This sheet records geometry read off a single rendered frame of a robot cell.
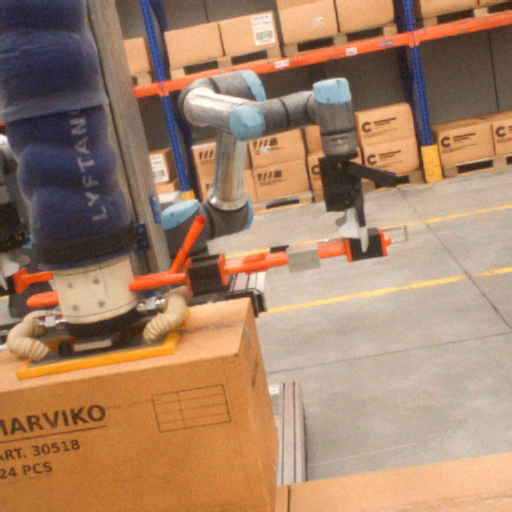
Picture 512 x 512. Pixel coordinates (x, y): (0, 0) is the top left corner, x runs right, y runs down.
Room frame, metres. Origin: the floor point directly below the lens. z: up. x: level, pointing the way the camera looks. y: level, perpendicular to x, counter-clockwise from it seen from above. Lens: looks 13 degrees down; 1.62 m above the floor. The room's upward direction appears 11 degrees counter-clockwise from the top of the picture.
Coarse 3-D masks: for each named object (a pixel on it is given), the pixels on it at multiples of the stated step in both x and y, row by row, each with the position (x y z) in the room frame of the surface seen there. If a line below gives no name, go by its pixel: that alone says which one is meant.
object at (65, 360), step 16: (128, 336) 1.64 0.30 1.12; (176, 336) 1.66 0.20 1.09; (64, 352) 1.65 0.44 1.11; (80, 352) 1.65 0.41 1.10; (96, 352) 1.63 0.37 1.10; (112, 352) 1.62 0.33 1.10; (128, 352) 1.60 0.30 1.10; (144, 352) 1.60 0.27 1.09; (160, 352) 1.59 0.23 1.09; (32, 368) 1.62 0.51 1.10; (48, 368) 1.61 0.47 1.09; (64, 368) 1.61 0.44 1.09; (80, 368) 1.61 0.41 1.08
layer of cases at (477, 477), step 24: (480, 456) 1.87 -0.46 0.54; (504, 456) 1.85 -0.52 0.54; (336, 480) 1.90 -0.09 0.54; (360, 480) 1.88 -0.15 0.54; (384, 480) 1.85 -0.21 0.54; (408, 480) 1.83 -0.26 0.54; (432, 480) 1.81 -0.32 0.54; (456, 480) 1.79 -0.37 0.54; (480, 480) 1.76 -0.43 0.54; (504, 480) 1.74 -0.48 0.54; (288, 504) 1.85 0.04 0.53; (312, 504) 1.81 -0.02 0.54; (336, 504) 1.79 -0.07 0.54; (360, 504) 1.77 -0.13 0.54; (384, 504) 1.74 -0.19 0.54; (408, 504) 1.72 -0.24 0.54; (432, 504) 1.70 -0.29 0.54; (456, 504) 1.68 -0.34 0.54; (480, 504) 1.66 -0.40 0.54; (504, 504) 1.65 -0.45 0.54
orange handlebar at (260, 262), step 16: (256, 256) 1.72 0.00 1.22; (272, 256) 1.72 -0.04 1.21; (320, 256) 1.68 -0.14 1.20; (336, 256) 1.68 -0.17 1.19; (48, 272) 2.02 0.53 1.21; (240, 272) 1.70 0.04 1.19; (256, 272) 1.69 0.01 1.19; (144, 288) 1.71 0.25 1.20; (32, 304) 1.73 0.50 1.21; (48, 304) 1.73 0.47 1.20
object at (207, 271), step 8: (208, 256) 1.77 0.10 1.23; (216, 256) 1.77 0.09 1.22; (224, 256) 1.75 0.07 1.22; (184, 264) 1.71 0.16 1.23; (192, 264) 1.75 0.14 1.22; (200, 264) 1.73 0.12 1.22; (208, 264) 1.68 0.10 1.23; (216, 264) 1.68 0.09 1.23; (224, 264) 1.72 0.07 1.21; (184, 272) 1.69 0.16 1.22; (192, 272) 1.68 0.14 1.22; (200, 272) 1.68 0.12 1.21; (208, 272) 1.68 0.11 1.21; (216, 272) 1.69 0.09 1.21; (224, 272) 1.70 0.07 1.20; (192, 280) 1.69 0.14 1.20; (200, 280) 1.69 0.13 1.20; (208, 280) 1.68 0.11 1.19; (216, 280) 1.68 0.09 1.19; (224, 280) 1.69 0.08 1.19; (192, 288) 1.68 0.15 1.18; (200, 288) 1.68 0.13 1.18
